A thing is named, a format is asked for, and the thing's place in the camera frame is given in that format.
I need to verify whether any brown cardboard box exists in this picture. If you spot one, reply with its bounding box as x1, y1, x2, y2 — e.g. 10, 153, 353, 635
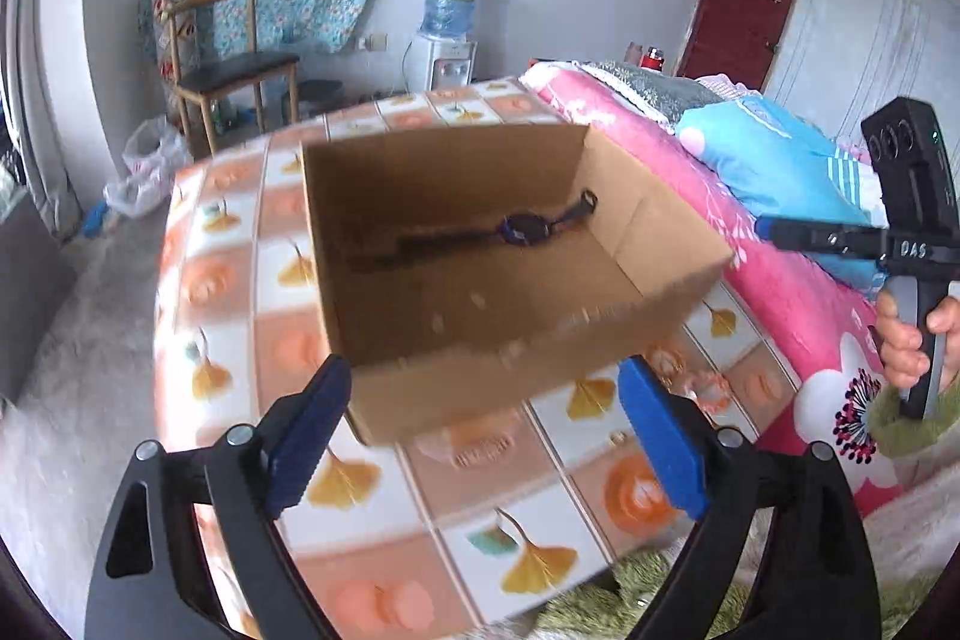
300, 122, 736, 447

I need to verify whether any orange and pink bead bracelet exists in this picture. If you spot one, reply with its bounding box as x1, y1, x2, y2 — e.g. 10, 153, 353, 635
675, 366, 732, 416

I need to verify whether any grey curtain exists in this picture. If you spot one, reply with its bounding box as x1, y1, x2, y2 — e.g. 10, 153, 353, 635
0, 0, 83, 229

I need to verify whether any floral printed bag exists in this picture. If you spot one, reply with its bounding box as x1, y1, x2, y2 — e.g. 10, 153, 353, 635
154, 0, 203, 86

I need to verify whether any white wardrobe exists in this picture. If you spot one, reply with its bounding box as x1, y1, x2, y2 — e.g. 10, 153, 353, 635
765, 0, 960, 161

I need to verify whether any grey glitter pillow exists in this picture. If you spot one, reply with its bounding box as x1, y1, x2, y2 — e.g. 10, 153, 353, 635
585, 59, 725, 124

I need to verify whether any blue pillow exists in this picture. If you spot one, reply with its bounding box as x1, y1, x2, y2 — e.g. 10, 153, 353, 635
675, 94, 890, 296

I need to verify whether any white plastic bag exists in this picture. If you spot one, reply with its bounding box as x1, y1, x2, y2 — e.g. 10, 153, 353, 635
105, 115, 192, 217

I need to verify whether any pink floral blanket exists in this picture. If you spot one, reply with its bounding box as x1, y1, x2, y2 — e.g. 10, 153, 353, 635
521, 61, 960, 521

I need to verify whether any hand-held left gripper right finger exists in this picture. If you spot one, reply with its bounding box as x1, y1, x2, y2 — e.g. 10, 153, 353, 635
616, 355, 882, 640

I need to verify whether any leaf patterned tablecloth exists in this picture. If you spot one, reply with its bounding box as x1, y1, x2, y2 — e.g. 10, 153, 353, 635
154, 77, 800, 640

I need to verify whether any person's right hand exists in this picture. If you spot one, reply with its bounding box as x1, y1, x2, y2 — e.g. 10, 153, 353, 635
876, 291, 960, 390

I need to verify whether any purple smartwatch with black strap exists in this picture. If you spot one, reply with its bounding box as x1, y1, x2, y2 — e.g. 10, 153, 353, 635
349, 190, 599, 274

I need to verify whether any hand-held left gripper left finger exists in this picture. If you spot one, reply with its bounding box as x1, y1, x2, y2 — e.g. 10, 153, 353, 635
84, 353, 353, 640

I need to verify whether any white fluffy blanket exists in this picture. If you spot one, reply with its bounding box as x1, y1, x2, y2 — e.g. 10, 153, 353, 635
862, 460, 960, 596

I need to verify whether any dark red door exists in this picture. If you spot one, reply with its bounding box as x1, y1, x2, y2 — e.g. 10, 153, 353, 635
675, 0, 807, 94

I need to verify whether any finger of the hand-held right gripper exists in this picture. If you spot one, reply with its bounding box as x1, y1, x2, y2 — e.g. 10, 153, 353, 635
754, 216, 887, 260

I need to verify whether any blue water bottle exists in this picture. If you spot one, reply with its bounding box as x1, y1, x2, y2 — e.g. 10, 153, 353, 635
418, 0, 482, 41

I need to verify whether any white water dispenser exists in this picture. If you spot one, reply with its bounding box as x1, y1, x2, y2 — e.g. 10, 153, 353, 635
427, 36, 479, 90

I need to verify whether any dark grey board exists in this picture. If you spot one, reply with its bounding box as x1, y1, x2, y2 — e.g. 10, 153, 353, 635
0, 190, 80, 405

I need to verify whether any wooden chair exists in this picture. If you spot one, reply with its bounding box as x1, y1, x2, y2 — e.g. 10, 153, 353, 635
154, 0, 301, 157

